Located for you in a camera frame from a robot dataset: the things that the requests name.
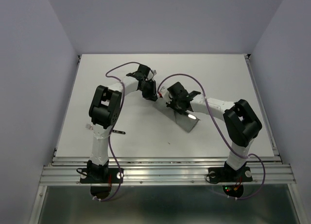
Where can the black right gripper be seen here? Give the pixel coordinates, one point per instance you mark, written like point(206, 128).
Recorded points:
point(170, 104)

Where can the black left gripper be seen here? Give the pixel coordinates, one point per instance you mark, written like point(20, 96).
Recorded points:
point(152, 94)

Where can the grey cloth napkin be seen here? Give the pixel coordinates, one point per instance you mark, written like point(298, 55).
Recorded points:
point(182, 121)

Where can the black handled fork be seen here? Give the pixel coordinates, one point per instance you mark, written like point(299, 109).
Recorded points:
point(100, 129)

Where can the black handled knife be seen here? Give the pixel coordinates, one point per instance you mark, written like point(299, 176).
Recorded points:
point(191, 116)

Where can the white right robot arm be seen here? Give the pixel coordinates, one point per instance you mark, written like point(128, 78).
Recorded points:
point(241, 122)

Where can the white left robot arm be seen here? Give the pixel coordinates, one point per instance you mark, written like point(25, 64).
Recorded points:
point(106, 107)

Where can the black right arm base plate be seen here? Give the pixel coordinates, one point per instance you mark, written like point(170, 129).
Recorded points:
point(217, 175)

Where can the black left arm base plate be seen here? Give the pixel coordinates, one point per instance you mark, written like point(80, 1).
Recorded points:
point(112, 176)

